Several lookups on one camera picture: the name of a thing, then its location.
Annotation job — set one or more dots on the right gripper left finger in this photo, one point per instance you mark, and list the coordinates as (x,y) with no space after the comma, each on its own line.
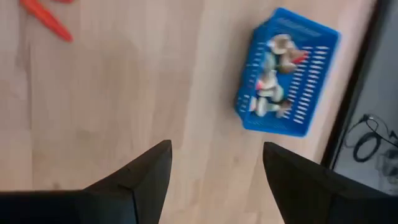
(143,186)

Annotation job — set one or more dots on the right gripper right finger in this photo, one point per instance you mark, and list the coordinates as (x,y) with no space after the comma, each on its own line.
(295,186)

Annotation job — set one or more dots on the green cap toy mushroom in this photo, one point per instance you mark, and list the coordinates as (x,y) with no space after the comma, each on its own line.
(276,95)

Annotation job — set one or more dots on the red cap toy mushroom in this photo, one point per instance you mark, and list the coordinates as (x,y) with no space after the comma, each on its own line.
(298,57)

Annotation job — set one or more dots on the white toy mushroom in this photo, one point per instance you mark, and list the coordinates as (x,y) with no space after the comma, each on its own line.
(281,43)

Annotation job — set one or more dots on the red toy pepper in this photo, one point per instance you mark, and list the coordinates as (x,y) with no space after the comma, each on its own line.
(46,19)

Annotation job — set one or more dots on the blue plastic basket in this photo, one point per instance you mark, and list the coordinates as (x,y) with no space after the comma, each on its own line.
(311,102)

